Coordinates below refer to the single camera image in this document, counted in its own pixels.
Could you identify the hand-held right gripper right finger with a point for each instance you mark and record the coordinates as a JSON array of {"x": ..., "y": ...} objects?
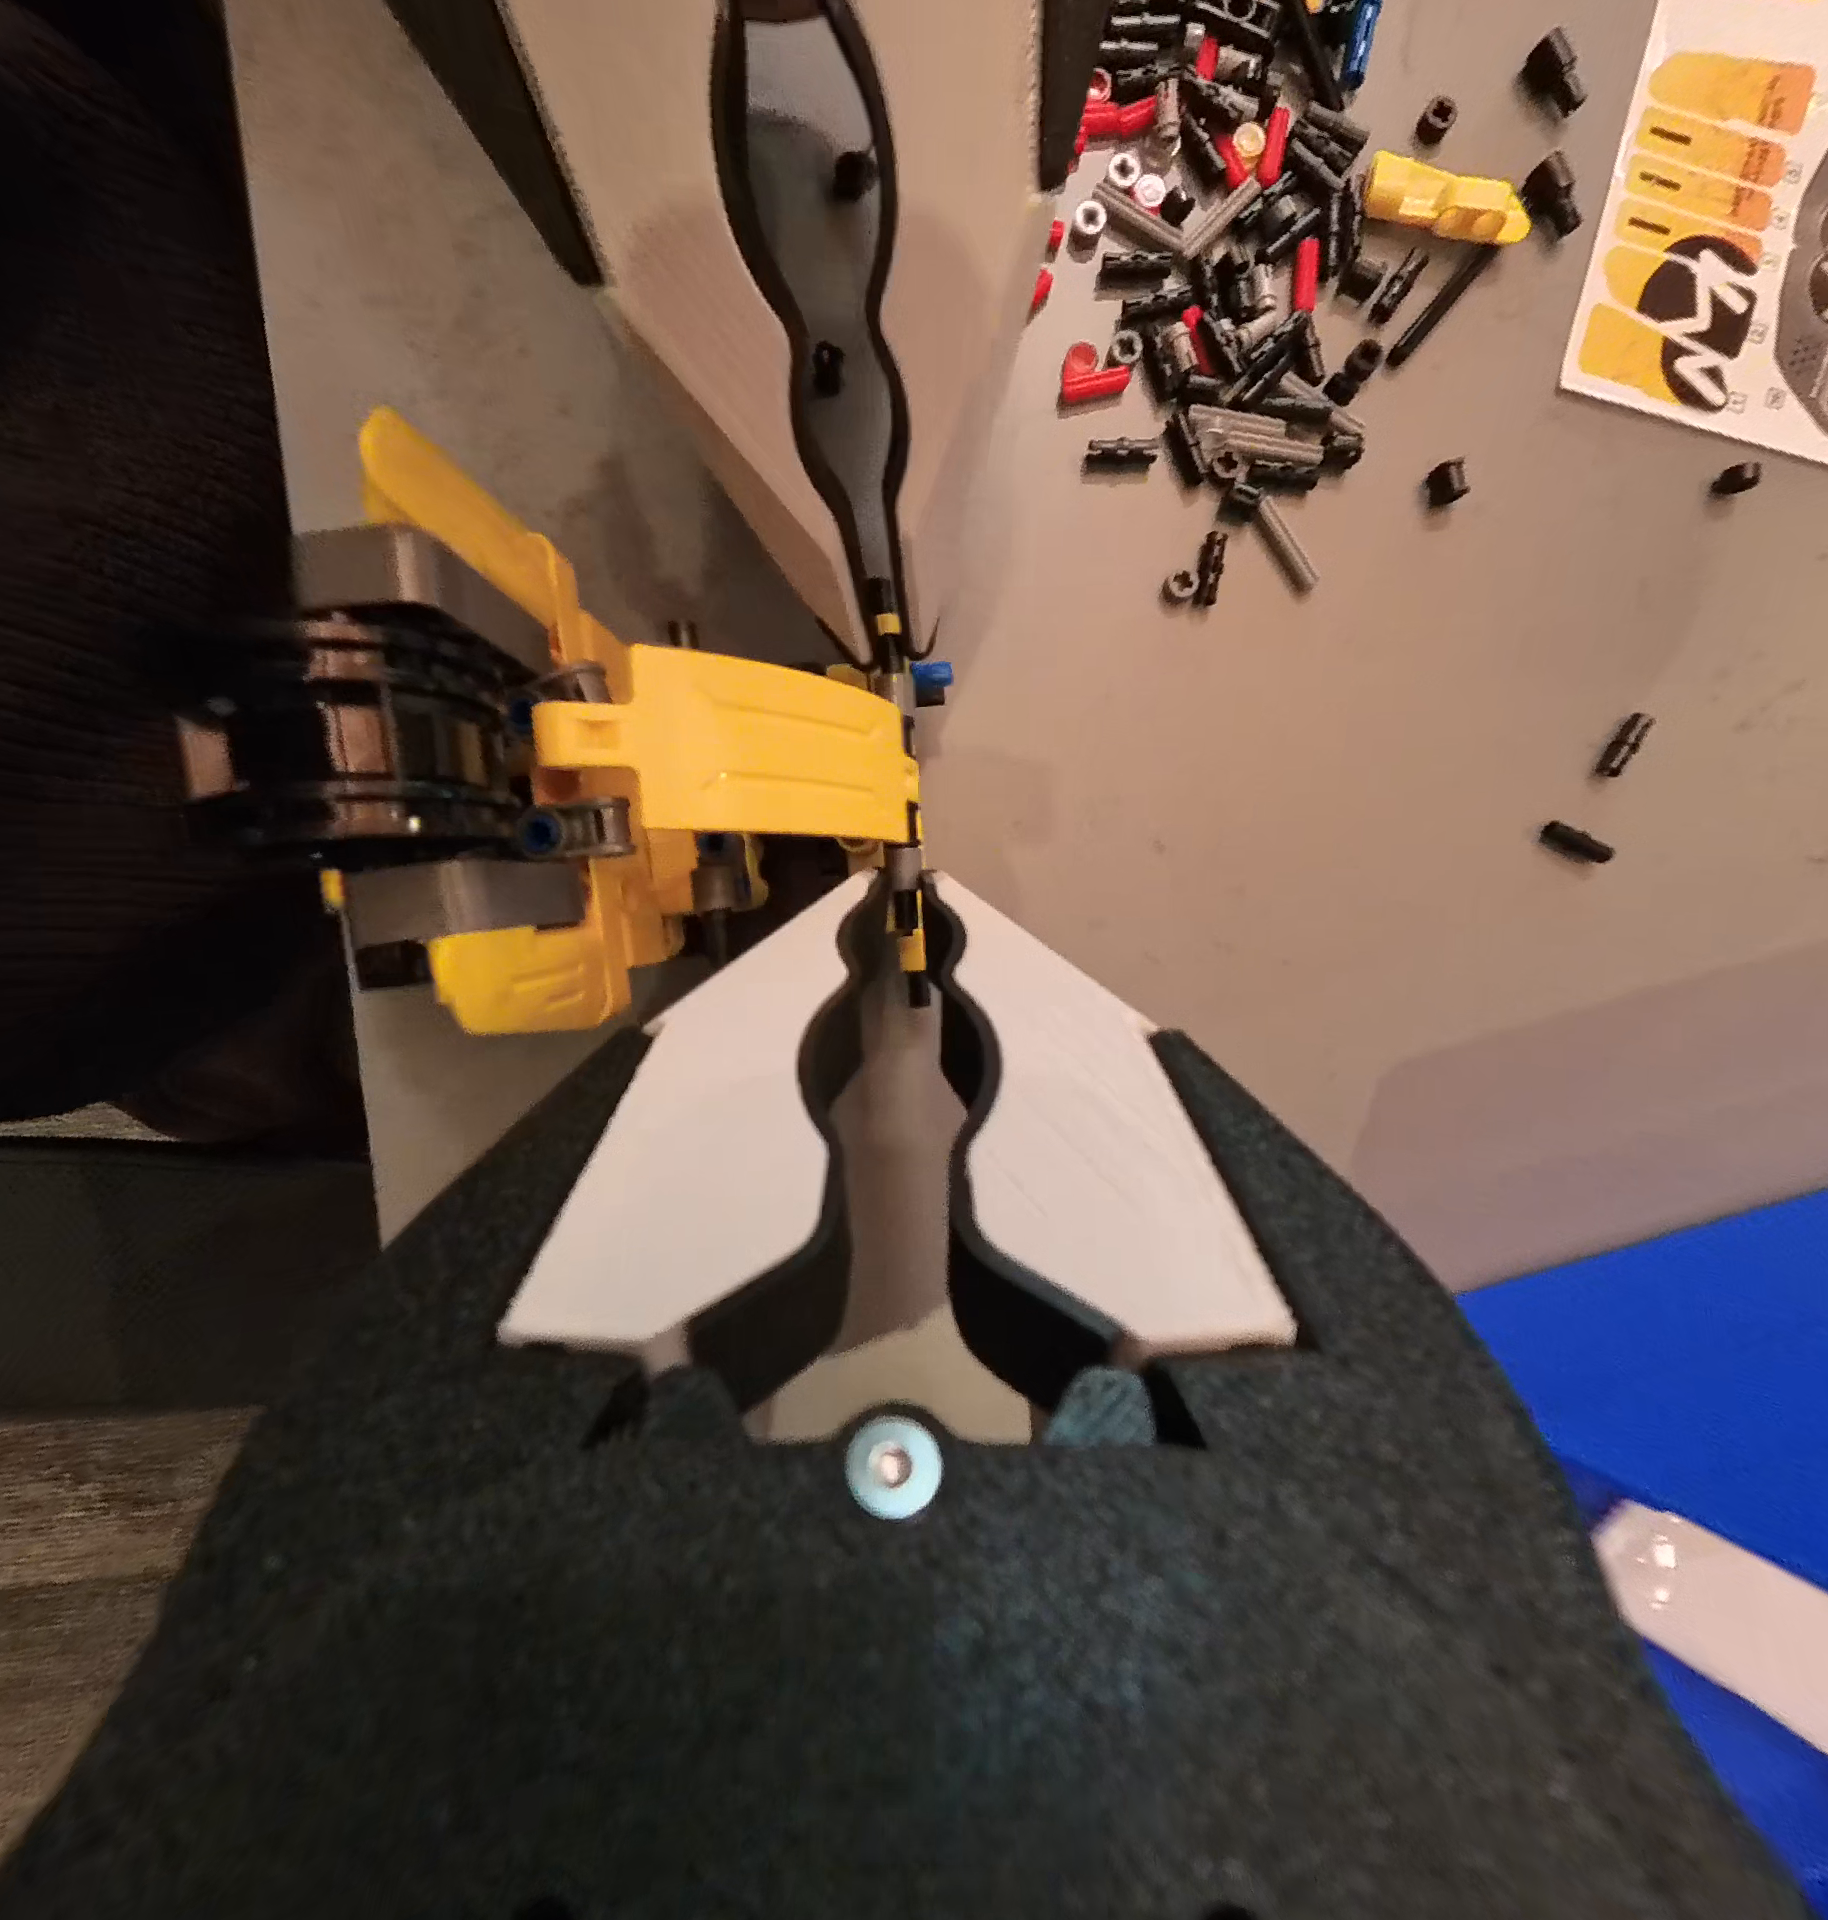
[{"x": 1126, "y": 1186}]

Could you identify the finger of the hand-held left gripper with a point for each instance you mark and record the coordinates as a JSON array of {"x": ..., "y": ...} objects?
[
  {"x": 959, "y": 181},
  {"x": 643, "y": 181}
]

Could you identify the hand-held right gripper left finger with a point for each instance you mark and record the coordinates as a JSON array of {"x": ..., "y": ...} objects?
[{"x": 655, "y": 1205}]

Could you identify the yellow brick vehicle model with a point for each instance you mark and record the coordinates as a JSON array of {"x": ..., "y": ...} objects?
[{"x": 529, "y": 980}]

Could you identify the grey black connector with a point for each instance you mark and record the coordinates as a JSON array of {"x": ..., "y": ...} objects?
[{"x": 853, "y": 171}]

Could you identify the small black bush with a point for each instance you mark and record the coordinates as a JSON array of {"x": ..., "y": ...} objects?
[
  {"x": 1436, "y": 121},
  {"x": 827, "y": 367},
  {"x": 1445, "y": 481}
]

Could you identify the pile of black red pins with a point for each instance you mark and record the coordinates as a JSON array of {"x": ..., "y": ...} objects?
[{"x": 1241, "y": 437}]

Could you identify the yellow wedge brick piece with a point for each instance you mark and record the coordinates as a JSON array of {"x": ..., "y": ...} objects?
[{"x": 1436, "y": 198}]

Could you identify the dark grey cloth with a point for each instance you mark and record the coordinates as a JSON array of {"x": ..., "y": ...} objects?
[{"x": 147, "y": 1274}]

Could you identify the black connector pin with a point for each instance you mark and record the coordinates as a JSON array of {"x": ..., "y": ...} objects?
[
  {"x": 1624, "y": 740},
  {"x": 1577, "y": 840}
]

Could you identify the black angled connector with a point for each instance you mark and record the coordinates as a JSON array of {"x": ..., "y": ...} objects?
[
  {"x": 1549, "y": 68},
  {"x": 1549, "y": 198}
]

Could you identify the blue plastic bin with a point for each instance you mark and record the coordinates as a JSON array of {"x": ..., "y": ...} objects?
[{"x": 1723, "y": 1350}]

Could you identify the person's black knit sweater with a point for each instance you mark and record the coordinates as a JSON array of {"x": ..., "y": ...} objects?
[{"x": 89, "y": 605}]

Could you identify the yellow black sticker sheet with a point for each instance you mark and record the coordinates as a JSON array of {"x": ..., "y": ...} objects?
[{"x": 1714, "y": 181}]

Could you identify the small black pin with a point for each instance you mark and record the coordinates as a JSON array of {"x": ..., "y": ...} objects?
[{"x": 1735, "y": 481}]

